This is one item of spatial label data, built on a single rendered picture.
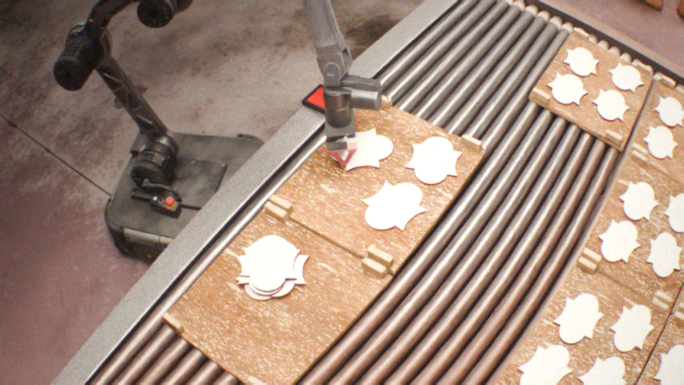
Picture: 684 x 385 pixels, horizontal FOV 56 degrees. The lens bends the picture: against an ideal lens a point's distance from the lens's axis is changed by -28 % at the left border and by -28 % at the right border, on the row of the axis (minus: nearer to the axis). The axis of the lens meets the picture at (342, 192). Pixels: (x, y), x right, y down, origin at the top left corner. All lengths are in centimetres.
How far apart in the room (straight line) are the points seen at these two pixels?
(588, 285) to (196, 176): 170
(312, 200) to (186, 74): 202
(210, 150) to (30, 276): 110
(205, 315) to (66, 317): 145
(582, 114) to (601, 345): 75
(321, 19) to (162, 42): 241
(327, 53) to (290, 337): 62
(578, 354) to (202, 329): 86
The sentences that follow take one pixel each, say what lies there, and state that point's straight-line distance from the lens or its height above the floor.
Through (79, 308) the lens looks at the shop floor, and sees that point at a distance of 317.
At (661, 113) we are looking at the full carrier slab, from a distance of 229.
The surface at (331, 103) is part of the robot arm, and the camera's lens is 191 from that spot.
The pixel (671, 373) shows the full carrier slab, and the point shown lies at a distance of 175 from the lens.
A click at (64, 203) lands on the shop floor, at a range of 358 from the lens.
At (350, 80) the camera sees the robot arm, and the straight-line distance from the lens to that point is 189.
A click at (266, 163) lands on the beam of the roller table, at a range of 209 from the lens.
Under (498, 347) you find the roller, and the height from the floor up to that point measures 92.
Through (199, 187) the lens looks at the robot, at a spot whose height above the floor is 26.
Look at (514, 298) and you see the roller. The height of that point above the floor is 92.
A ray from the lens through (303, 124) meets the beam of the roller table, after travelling 216.
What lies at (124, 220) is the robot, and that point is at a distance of 302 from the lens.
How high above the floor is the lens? 244
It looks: 49 degrees down
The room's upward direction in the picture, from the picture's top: 9 degrees counter-clockwise
